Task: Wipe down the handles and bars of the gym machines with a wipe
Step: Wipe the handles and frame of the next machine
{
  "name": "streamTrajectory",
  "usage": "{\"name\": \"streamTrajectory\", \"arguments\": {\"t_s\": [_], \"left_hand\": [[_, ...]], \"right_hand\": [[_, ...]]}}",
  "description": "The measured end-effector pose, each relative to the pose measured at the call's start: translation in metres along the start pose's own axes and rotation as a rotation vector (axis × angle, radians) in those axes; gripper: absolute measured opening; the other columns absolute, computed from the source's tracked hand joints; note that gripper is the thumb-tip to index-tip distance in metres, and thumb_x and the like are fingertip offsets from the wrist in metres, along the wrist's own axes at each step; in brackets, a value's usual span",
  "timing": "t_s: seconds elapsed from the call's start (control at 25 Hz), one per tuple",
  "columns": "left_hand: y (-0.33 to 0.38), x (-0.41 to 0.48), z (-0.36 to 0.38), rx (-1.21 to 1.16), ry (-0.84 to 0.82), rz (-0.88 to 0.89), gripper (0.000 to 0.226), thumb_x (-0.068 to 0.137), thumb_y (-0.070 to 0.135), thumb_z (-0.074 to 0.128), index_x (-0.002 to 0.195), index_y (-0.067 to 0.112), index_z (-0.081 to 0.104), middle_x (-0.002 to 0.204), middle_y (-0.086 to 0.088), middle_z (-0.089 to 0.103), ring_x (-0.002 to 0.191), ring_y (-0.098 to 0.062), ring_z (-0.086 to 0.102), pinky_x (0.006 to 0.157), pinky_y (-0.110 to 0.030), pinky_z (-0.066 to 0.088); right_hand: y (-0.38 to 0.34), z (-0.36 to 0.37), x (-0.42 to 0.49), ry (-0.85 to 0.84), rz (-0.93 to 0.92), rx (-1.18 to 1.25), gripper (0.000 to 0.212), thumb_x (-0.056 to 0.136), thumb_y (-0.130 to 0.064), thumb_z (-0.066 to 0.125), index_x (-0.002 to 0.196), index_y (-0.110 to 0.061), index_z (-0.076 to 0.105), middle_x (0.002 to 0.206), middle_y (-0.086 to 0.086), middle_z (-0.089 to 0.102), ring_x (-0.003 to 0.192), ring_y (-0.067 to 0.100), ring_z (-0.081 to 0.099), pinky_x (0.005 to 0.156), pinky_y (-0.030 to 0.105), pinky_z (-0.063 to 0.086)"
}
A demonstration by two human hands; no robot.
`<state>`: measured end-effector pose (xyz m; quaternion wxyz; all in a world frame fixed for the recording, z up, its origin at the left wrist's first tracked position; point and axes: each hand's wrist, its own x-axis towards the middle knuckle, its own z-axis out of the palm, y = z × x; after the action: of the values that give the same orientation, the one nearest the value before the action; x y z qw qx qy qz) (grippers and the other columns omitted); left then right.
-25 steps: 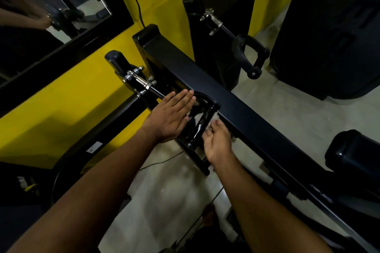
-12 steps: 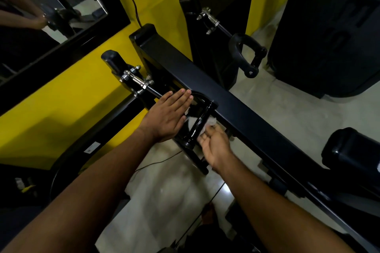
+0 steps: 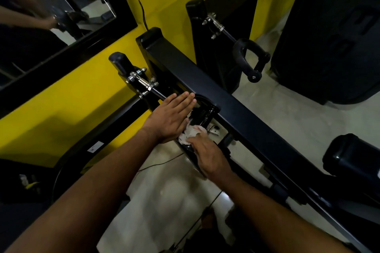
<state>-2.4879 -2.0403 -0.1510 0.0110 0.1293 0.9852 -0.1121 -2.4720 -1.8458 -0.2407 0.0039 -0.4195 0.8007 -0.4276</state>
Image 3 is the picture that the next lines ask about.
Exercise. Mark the person's left hand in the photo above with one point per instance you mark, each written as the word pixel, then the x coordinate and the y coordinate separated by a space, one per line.
pixel 169 116

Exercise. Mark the person's right hand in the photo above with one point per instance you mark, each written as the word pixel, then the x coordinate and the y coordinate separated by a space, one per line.
pixel 210 158

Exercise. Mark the white cleaning wipe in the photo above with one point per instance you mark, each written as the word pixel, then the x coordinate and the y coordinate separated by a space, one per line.
pixel 188 134

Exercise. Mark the chrome swivel link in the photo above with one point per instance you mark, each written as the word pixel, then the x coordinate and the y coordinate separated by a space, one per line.
pixel 218 26
pixel 144 82

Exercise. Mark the person's right forearm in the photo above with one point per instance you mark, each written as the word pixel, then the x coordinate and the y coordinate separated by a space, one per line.
pixel 276 220

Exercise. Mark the person's left forearm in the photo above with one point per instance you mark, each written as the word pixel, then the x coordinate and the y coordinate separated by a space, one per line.
pixel 89 196

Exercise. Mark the person's black shorts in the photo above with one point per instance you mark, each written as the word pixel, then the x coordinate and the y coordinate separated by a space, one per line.
pixel 207 241

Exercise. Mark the white power adapter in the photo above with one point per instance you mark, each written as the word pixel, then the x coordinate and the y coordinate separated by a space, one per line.
pixel 214 131

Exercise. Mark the black tower speaker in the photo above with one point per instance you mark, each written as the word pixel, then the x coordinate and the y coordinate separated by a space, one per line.
pixel 237 9

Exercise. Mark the maroon chest pad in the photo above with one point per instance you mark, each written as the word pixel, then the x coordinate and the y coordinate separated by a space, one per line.
pixel 353 158

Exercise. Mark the dark weight stack shroud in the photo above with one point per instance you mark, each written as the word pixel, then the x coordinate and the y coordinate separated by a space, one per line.
pixel 326 39

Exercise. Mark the black subwoofer box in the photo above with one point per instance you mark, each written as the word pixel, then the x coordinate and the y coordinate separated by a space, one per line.
pixel 12 184

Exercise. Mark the black lever row machine frame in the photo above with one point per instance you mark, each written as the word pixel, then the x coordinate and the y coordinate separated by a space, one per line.
pixel 237 113

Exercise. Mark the black framed wall mirror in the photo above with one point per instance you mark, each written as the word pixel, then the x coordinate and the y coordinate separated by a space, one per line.
pixel 35 42

